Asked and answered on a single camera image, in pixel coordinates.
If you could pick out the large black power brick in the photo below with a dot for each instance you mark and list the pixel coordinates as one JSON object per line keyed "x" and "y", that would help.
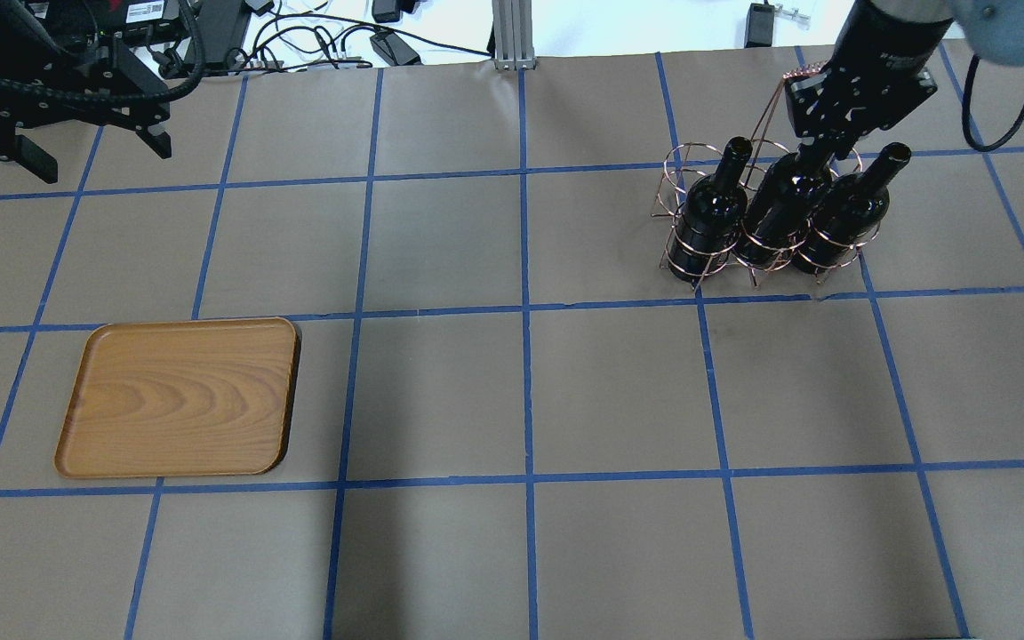
{"x": 394, "y": 50}

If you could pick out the dark wine bottle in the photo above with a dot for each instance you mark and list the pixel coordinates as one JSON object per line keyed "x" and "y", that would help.
{"x": 777, "y": 219}
{"x": 849, "y": 213}
{"x": 708, "y": 227}

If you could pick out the wooden serving tray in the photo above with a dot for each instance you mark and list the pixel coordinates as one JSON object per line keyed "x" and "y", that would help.
{"x": 209, "y": 397}

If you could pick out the copper wire bottle basket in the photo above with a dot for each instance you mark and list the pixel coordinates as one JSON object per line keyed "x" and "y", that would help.
{"x": 772, "y": 138}

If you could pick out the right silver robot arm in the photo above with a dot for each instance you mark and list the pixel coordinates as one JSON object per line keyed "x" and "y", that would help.
{"x": 993, "y": 29}

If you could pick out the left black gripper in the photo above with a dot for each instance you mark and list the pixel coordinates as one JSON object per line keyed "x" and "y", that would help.
{"x": 76, "y": 108}

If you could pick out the aluminium frame post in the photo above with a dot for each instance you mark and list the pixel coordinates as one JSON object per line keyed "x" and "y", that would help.
{"x": 513, "y": 36}

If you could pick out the black power adapter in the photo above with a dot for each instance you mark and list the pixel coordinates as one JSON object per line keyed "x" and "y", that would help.
{"x": 759, "y": 25}

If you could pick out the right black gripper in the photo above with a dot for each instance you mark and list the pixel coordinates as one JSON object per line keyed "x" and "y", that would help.
{"x": 887, "y": 40}

